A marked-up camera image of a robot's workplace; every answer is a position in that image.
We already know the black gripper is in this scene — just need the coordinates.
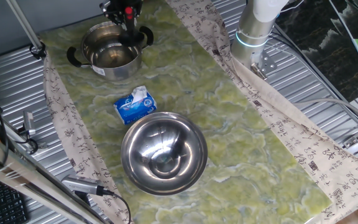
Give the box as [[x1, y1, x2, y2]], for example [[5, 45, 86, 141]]
[[99, 0, 145, 31]]

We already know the black red-tipped tool handle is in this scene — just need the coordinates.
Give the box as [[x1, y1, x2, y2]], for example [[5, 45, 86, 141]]
[[119, 6, 145, 47]]

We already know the steel mixing bowl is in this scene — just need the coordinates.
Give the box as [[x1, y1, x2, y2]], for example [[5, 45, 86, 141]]
[[120, 111, 209, 197]]

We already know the blue tissue pack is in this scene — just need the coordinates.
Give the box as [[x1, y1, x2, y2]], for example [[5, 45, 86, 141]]
[[113, 85, 158, 126]]

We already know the black pole clamp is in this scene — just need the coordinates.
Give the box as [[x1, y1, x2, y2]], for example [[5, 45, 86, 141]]
[[29, 42, 48, 60]]

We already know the aluminium pole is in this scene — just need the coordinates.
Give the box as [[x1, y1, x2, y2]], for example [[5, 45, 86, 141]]
[[5, 0, 45, 52]]

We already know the green marble patterned mat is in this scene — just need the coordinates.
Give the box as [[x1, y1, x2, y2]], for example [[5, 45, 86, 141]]
[[39, 0, 334, 224]]

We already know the beige calligraphy cloth strip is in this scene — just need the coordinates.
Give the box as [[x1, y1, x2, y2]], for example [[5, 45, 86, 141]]
[[166, 0, 358, 224], [42, 46, 135, 224]]

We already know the black keyboard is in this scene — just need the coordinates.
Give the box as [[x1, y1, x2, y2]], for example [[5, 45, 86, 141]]
[[0, 175, 30, 224]]

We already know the steel pot with black handles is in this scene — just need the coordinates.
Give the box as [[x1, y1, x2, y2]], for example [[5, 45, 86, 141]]
[[66, 21, 155, 82]]

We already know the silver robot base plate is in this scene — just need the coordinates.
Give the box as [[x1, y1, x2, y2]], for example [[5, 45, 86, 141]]
[[249, 49, 278, 81]]

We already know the black camera cable loop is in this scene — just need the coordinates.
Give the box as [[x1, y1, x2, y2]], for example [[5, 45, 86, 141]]
[[13, 123, 40, 156]]

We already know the thin white wire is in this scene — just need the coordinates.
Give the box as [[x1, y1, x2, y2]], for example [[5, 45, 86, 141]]
[[278, 0, 306, 14]]

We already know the grey camera with stand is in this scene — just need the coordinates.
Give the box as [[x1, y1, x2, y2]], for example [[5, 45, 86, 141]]
[[61, 174, 106, 206]]

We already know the aluminium frame bar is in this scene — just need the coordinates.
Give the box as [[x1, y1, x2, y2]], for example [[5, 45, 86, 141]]
[[0, 126, 105, 224]]

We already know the grey cable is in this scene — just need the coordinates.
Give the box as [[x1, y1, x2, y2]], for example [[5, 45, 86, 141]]
[[293, 98, 358, 126]]

